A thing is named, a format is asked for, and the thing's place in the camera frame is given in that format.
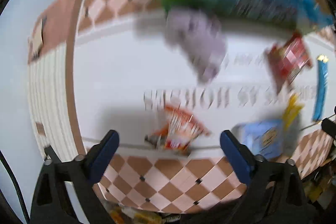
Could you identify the light blue cartoon packet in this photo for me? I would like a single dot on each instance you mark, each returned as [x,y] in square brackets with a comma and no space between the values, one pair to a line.
[262,138]

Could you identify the yellow snack packet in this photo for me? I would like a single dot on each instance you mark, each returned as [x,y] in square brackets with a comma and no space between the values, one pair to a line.
[292,111]

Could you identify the checkered table mat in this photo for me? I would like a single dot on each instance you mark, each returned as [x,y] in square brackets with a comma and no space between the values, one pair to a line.
[100,65]

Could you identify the lilac towel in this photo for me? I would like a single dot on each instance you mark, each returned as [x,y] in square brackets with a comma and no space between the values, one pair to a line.
[200,36]

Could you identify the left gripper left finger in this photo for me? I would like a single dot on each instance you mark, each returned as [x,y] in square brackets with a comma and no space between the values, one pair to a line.
[51,202]

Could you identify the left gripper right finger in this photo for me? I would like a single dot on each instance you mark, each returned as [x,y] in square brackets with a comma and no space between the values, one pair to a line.
[274,191]

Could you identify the orange red snack packet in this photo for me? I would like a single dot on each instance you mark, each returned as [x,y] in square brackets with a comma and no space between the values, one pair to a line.
[180,129]

